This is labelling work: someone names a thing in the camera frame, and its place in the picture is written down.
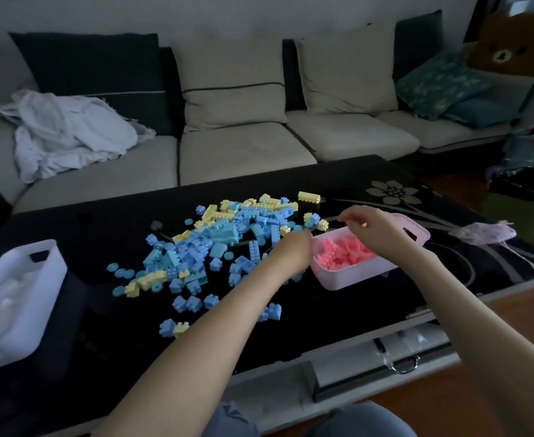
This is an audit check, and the person's left leg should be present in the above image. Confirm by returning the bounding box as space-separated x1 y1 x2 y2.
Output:
201 401 261 437

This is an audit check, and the green trash bin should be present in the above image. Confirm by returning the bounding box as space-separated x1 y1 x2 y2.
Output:
483 168 534 244

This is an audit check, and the person's right forearm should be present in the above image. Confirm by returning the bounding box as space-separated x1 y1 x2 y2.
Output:
401 248 534 437

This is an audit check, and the grey sofa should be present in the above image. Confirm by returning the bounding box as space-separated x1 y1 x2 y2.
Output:
0 8 534 215

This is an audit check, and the lavender plastic bag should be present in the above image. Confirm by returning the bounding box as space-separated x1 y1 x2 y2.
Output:
448 221 518 246

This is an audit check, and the metal drawer handle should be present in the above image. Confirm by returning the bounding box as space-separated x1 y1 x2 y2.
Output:
374 339 421 375

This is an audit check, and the teal patterned cushion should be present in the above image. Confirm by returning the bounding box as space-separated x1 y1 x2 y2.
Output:
395 52 493 121

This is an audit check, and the beige back cushion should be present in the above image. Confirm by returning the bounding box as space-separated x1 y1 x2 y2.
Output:
294 22 400 117
171 36 289 132

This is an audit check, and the crumpled white cloth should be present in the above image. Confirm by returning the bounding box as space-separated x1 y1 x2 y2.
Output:
0 89 157 184

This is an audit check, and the clear bottle red cap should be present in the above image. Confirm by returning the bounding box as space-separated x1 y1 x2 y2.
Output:
499 129 534 174

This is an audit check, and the person's left forearm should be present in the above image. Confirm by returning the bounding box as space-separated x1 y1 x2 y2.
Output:
93 261 297 437

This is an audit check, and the pile of colorful blocks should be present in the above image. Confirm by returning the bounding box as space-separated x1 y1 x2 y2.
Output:
106 191 330 340

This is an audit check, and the black glass coffee table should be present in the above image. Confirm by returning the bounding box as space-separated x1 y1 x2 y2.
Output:
0 154 534 437

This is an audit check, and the dark grey back cushion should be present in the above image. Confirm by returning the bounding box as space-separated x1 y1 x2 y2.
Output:
393 9 444 83

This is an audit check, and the person's right leg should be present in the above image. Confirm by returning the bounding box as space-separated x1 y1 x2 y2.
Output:
305 401 418 437

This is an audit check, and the person's leg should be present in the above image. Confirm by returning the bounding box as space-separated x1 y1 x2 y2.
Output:
201 401 261 437
305 401 418 437

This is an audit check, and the person's left hand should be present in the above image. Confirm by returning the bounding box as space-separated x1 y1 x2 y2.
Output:
269 229 316 282

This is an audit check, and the blue cushion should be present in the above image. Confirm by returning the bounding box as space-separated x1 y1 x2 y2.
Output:
444 97 519 129

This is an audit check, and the brown bear plush cushion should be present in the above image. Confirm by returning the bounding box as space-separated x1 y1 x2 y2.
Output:
467 8 534 78

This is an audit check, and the person's right hand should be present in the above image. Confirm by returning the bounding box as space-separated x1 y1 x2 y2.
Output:
338 205 426 265

